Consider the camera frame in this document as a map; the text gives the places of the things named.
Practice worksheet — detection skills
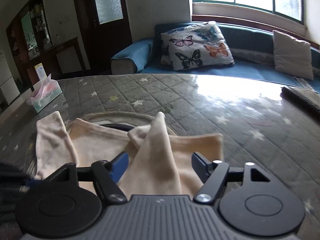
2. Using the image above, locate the blue sofa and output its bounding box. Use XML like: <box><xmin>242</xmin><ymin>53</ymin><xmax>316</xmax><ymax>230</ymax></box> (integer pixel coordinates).
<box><xmin>111</xmin><ymin>21</ymin><xmax>319</xmax><ymax>92</ymax></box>

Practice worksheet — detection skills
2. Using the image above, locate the beige long sleeve garment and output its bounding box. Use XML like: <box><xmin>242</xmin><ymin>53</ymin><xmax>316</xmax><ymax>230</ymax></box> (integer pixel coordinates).
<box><xmin>36</xmin><ymin>112</ymin><xmax>224</xmax><ymax>197</ymax></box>

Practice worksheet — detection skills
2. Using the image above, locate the white refrigerator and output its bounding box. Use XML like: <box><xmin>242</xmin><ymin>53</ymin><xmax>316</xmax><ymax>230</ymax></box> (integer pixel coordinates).
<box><xmin>0</xmin><ymin>50</ymin><xmax>20</xmax><ymax>105</ymax></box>

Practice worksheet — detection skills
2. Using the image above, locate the dark remote on table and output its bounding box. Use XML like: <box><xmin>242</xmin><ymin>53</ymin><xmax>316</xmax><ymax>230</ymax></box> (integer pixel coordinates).
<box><xmin>281</xmin><ymin>86</ymin><xmax>320</xmax><ymax>117</ymax></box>

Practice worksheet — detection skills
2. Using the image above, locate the butterfly print pillow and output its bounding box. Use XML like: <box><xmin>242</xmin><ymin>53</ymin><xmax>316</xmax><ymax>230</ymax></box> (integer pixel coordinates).
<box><xmin>161</xmin><ymin>21</ymin><xmax>234</xmax><ymax>71</ymax></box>

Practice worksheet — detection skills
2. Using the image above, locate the dark wooden door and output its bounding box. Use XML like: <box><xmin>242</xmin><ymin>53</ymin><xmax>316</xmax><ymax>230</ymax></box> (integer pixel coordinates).
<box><xmin>74</xmin><ymin>0</ymin><xmax>132</xmax><ymax>75</ymax></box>

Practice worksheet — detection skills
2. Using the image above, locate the dark wooden cabinet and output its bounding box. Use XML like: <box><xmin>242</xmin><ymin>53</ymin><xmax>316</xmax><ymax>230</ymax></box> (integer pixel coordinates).
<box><xmin>6</xmin><ymin>0</ymin><xmax>86</xmax><ymax>92</ymax></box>

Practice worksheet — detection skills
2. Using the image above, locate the tissue box pink green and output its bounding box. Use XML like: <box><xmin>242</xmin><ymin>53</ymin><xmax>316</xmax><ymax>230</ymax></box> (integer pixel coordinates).
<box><xmin>27</xmin><ymin>74</ymin><xmax>62</xmax><ymax>113</ymax></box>

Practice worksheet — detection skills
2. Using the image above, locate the glass lazy susan turntable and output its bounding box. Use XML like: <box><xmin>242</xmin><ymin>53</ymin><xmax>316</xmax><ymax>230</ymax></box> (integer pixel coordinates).
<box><xmin>80</xmin><ymin>110</ymin><xmax>176</xmax><ymax>136</ymax></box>

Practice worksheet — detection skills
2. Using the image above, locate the beige plain pillow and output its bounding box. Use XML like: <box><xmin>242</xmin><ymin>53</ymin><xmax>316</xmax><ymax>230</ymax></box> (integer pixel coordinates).
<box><xmin>273</xmin><ymin>30</ymin><xmax>314</xmax><ymax>81</ymax></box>

